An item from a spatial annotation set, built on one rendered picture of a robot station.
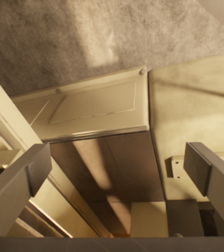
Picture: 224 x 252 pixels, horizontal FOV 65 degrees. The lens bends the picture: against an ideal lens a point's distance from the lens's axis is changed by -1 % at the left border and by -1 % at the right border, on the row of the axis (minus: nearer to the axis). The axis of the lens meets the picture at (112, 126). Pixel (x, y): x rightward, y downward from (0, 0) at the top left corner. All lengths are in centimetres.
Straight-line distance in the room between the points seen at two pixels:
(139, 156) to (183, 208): 49
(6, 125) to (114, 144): 47
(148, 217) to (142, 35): 110
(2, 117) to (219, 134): 88
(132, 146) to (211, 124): 34
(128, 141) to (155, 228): 59
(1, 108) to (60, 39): 68
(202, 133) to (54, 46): 105
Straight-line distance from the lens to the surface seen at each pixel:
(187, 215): 121
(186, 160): 17
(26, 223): 70
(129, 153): 86
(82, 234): 98
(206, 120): 79
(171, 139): 82
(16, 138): 86
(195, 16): 123
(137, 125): 80
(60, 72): 141
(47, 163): 16
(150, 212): 123
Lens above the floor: 118
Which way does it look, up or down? 49 degrees down
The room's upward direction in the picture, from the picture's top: 168 degrees counter-clockwise
